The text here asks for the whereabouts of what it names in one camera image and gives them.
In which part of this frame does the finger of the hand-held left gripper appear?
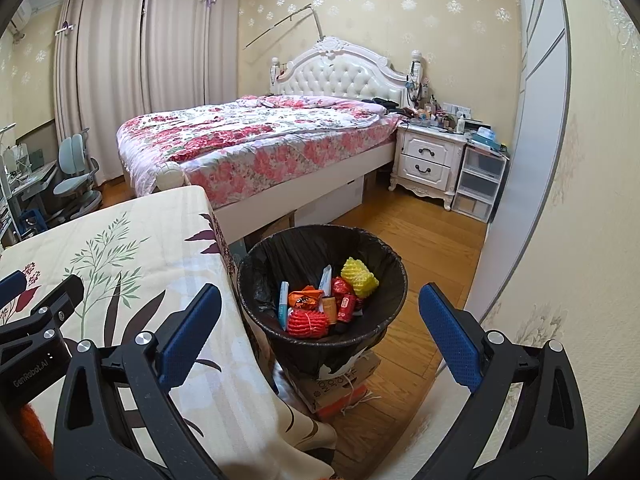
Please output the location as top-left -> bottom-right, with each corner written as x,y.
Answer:
0,270 -> 27,307
0,275 -> 85,348

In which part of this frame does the teal and white tube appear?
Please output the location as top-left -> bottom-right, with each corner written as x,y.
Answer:
277,281 -> 292,331

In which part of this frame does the red foam fruit net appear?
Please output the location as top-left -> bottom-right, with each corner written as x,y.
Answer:
286,309 -> 331,339

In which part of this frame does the printed cardboard box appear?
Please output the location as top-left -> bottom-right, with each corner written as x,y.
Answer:
295,350 -> 384,421

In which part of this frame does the white air conditioner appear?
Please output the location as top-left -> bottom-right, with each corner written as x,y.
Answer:
7,0 -> 34,37

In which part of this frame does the white carved nightstand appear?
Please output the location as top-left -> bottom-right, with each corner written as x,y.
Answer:
389,124 -> 469,209

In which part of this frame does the teal tissue pack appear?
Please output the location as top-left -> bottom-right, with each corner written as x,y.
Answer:
470,125 -> 509,154

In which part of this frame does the orange cloth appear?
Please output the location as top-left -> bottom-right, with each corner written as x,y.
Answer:
20,402 -> 56,462

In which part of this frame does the pink floral blanket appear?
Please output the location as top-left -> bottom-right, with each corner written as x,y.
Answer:
116,94 -> 408,197

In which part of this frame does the grey-blue desk chair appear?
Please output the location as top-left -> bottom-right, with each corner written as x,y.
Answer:
52,131 -> 104,212

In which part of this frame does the orange snack wrapper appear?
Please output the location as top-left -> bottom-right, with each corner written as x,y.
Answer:
287,285 -> 326,313

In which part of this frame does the grey study desk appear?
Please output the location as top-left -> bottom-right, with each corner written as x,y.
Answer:
0,142 -> 59,241

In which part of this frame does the red label brown bottle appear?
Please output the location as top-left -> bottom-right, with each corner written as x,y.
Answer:
337,294 -> 359,324

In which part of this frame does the clear plastic drawer unit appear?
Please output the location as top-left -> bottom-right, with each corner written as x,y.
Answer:
450,144 -> 510,224

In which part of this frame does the pile of small toiletries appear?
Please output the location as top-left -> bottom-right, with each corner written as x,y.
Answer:
405,95 -> 473,134

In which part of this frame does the yellow foam fruit net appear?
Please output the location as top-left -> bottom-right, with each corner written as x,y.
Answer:
341,258 -> 379,299

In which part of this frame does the black bagged waste bin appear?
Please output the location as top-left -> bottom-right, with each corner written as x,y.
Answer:
236,225 -> 408,379

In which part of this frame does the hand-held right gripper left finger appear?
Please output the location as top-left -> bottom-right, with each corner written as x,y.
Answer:
52,283 -> 226,480

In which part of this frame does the beige curtain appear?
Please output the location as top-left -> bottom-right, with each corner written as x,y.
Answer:
142,0 -> 244,111
52,0 -> 151,189

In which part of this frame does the white sliding wardrobe door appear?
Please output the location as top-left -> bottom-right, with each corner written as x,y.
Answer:
435,0 -> 572,377

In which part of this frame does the white tufted bed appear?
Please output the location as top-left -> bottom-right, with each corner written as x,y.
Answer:
116,36 -> 416,247

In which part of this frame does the white underbed storage box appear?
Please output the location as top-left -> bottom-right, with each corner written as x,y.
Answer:
294,176 -> 365,229

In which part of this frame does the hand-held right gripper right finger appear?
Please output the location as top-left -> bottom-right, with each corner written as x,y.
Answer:
418,282 -> 590,480

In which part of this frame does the leaf print tablecloth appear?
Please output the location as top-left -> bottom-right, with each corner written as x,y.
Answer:
0,185 -> 337,480

